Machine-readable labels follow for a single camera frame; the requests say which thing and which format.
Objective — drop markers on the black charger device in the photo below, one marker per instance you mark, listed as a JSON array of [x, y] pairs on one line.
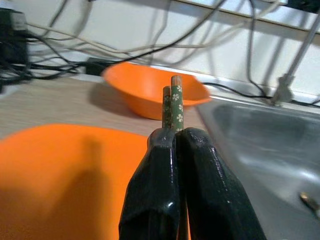
[[12, 47]]

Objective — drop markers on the orange plastic plate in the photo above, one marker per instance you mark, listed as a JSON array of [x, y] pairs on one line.
[[50, 175]]

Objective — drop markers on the black power adapter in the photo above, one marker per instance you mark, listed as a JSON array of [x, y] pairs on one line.
[[96, 67]]

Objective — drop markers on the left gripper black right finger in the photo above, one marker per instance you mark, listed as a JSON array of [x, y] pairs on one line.
[[215, 200]]

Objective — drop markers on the stainless steel sink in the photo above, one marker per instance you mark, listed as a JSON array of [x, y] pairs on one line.
[[262, 140]]

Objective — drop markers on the steel sink faucet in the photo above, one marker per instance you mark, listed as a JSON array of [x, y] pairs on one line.
[[282, 90]]

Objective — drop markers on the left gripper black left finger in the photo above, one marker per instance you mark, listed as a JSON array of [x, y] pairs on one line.
[[150, 195]]

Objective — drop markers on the orange plastic bowl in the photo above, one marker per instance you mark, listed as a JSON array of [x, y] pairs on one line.
[[140, 87]]

